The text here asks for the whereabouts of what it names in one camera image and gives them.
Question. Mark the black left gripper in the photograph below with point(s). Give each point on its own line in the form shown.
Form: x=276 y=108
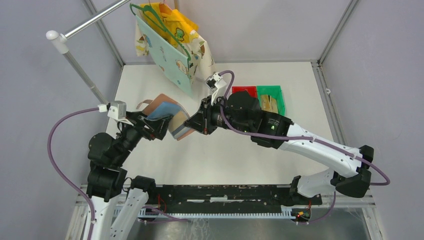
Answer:
x=158 y=127

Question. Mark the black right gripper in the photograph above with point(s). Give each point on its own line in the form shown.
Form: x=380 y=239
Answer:
x=203 y=122

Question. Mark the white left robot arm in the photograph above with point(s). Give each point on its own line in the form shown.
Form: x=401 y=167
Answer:
x=106 y=178

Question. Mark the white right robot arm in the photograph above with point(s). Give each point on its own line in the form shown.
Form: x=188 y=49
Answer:
x=241 y=113

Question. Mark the gold cards stack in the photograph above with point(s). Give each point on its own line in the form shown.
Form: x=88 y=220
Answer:
x=269 y=104

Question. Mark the red plastic bin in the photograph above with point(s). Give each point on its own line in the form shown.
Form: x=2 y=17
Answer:
x=251 y=90

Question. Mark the light green cartoon garment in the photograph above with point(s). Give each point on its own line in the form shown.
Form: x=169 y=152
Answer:
x=174 y=64

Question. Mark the green plastic bin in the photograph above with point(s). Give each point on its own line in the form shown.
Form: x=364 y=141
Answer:
x=276 y=92

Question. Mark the yellow patterned children shirt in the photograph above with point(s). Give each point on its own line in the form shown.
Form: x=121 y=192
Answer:
x=202 y=64

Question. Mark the green clothes hanger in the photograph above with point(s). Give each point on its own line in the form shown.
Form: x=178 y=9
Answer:
x=158 y=22

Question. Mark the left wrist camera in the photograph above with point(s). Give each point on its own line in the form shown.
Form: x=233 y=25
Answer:
x=116 y=110

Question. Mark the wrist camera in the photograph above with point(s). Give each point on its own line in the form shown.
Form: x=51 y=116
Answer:
x=116 y=110
x=217 y=86

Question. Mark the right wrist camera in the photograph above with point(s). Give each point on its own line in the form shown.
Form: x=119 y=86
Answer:
x=217 y=86

